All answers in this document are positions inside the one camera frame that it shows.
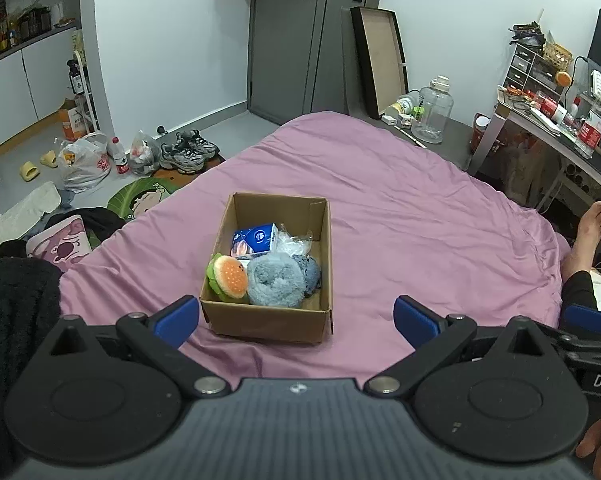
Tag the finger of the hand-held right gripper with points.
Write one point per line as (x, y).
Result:
(588, 317)

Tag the yellow and white bottle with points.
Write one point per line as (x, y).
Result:
(399, 106)

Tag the white bottle rack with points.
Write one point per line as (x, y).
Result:
(83, 80)

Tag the person's right hand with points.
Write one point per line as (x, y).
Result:
(600, 447)

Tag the white desk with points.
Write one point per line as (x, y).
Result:
(550, 135)

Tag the hamburger plush toy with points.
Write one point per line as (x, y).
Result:
(229, 277)

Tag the thin wooden stick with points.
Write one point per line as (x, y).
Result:
(411, 137)

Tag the blue tissue pack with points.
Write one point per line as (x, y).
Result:
(255, 240)

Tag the green cartoon rug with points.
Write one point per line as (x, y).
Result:
(145, 197)

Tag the person's bare foot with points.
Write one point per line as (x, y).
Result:
(588, 240)

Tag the printed translucent bag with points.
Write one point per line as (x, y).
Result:
(528, 170)

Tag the white plastic shopping bag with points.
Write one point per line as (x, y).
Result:
(83, 162)

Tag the orange cardboard carton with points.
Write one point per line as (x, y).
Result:
(73, 122)

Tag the white cabinet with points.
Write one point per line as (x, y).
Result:
(25, 85)

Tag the kitchen shelf with jars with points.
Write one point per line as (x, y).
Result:
(20, 20)

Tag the orange ball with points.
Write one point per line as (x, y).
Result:
(564, 78)

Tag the small drawer organizer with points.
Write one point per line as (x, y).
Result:
(528, 67)

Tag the red cap plastic bottle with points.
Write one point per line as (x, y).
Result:
(119, 157)

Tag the white charger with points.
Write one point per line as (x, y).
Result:
(389, 121)

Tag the fluffy blue plush toy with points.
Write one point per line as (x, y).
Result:
(275, 280)

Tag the clear bag with trash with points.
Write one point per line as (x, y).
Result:
(144, 155)

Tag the wicker basket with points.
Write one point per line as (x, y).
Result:
(558, 55)

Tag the grey sneaker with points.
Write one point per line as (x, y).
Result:
(183, 157)
(203, 142)

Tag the clear plastic bag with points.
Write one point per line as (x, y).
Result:
(294, 242)

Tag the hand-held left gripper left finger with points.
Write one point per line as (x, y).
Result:
(178, 320)

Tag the black clothes pile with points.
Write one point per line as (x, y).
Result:
(98, 225)

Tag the red basket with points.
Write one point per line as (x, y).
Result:
(480, 132)

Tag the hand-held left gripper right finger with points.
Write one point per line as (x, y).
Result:
(415, 320)

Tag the blue-grey plush toy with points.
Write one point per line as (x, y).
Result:
(309, 275)

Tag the white towel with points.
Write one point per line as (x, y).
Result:
(20, 212)

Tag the grey door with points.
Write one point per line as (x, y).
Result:
(300, 40)

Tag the black fluffy cloth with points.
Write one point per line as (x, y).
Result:
(10, 340)

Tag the pink bed sheet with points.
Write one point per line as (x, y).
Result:
(405, 210)

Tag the pink printed pillow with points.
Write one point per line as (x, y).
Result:
(55, 245)

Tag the clear water jug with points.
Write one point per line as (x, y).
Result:
(433, 115)

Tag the small white box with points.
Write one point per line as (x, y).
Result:
(406, 121)

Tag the cardboard box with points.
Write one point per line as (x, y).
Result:
(275, 325)

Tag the black framed brown board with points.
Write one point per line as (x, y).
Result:
(380, 55)

